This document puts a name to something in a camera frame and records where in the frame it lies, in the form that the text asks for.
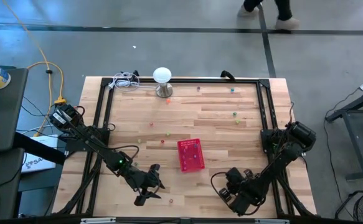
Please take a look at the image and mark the white coiled cable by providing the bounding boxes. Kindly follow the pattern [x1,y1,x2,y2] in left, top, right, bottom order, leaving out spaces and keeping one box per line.
[111,71,157,92]

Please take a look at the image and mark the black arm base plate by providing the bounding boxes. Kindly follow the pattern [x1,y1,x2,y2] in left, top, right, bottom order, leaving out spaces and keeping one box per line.
[260,128,306,156]
[64,136,110,153]

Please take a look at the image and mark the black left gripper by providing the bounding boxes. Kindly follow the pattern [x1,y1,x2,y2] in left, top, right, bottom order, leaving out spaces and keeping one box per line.
[128,164,166,207]

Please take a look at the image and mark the black floor cable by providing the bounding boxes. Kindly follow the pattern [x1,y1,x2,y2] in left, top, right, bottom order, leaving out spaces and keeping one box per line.
[323,88,361,212]

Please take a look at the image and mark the red plastic slotted basket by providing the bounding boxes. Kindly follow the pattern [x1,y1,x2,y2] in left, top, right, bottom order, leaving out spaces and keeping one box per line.
[177,138,206,173]

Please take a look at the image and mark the yellow extension cord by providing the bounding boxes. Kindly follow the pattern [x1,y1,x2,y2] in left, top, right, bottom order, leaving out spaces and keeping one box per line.
[2,0,67,138]

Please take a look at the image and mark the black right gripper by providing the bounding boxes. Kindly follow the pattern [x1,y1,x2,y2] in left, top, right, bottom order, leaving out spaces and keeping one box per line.
[219,167,253,205]

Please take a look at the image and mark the person's feet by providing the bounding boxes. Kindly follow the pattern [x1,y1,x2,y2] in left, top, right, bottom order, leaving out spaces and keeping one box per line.
[237,0,301,31]

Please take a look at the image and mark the dark grey side desk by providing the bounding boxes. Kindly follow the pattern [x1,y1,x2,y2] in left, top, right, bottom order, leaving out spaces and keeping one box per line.
[0,65,29,220]

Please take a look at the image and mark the silver aluminium bracket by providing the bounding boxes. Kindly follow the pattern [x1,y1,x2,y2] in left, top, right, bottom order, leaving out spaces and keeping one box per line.
[80,217,116,224]
[255,218,290,224]

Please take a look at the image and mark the white printed cardboard box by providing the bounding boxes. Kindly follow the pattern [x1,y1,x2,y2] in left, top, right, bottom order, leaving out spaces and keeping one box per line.
[21,135,59,174]

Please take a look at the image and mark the black side table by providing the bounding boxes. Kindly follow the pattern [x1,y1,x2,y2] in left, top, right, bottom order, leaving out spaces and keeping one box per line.
[324,85,363,181]

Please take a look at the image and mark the white globe table lamp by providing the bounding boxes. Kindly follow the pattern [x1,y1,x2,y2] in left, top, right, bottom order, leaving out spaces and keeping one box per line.
[152,67,174,99]

